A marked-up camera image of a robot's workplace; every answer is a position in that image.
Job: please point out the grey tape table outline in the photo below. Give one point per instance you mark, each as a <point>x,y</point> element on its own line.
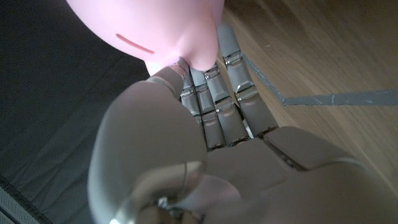
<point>342,99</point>

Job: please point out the grey perforated panel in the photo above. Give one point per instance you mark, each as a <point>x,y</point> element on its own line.
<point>12,208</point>

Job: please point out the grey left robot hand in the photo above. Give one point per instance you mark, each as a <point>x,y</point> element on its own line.
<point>248,174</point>

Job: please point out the pink plastic piggy bank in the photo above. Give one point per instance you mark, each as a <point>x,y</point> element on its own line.
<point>155,25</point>

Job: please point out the black backdrop curtain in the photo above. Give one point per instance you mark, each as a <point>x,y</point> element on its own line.
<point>46,93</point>

